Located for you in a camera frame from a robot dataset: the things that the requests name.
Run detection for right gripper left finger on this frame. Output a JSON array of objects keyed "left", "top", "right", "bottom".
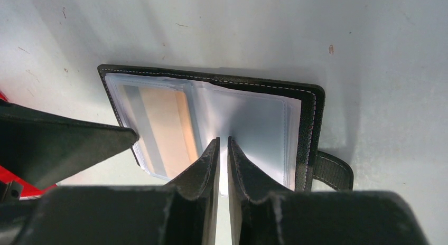
[{"left": 14, "top": 138, "right": 220, "bottom": 244}]

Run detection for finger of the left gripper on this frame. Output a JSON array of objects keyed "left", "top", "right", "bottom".
[{"left": 1, "top": 101, "right": 138, "bottom": 190}]

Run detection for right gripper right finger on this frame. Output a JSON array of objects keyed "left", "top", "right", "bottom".
[{"left": 228, "top": 138, "right": 428, "bottom": 244}]

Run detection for orange credit card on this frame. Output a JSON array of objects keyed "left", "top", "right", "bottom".
[{"left": 118, "top": 85, "right": 200, "bottom": 180}]

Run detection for black leather card holder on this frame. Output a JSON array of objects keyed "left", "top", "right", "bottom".
[{"left": 98, "top": 64, "right": 353, "bottom": 196}]

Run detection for right red bin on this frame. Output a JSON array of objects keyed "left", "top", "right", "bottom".
[{"left": 0, "top": 91, "right": 59, "bottom": 202}]

